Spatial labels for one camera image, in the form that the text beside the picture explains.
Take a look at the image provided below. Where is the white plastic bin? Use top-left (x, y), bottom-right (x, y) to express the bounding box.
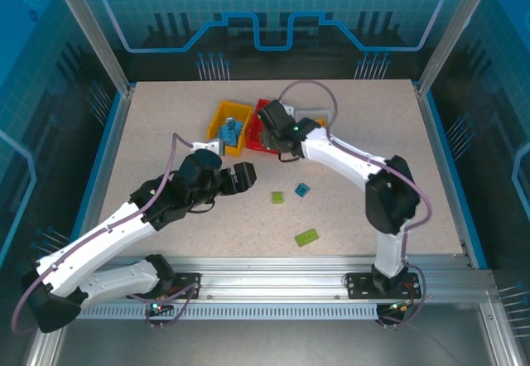
top-left (285, 107), bottom-right (331, 129)

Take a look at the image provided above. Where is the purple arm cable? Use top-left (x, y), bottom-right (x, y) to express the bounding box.
top-left (11, 132), bottom-right (200, 336)
top-left (279, 79), bottom-right (434, 330)

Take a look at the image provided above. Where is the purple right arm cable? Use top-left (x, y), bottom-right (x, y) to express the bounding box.
top-left (279, 79), bottom-right (434, 330)

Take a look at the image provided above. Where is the slotted grey cable duct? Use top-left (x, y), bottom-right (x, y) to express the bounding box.
top-left (76, 302), bottom-right (415, 321)

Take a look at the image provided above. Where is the red plastic bin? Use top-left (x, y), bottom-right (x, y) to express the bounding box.
top-left (244, 98), bottom-right (277, 154)

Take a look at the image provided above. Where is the aluminium corner post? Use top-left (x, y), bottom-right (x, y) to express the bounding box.
top-left (46, 0), bottom-right (136, 96)
top-left (417, 0), bottom-right (498, 96)

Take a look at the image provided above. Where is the aluminium side rail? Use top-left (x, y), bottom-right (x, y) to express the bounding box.
top-left (415, 82), bottom-right (490, 271)
top-left (68, 86), bottom-right (136, 243)

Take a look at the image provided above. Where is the yellow plastic bin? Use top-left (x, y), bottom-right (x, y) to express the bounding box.
top-left (205, 99), bottom-right (254, 159)

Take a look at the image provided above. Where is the aluminium lower frame bar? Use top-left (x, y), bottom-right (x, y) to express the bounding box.
top-left (22, 328), bottom-right (67, 366)
top-left (479, 302), bottom-right (525, 366)

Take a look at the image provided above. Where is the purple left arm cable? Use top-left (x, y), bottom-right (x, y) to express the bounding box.
top-left (11, 132), bottom-right (200, 336)

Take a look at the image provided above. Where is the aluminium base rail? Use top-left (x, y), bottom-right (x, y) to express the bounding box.
top-left (61, 255), bottom-right (498, 306)

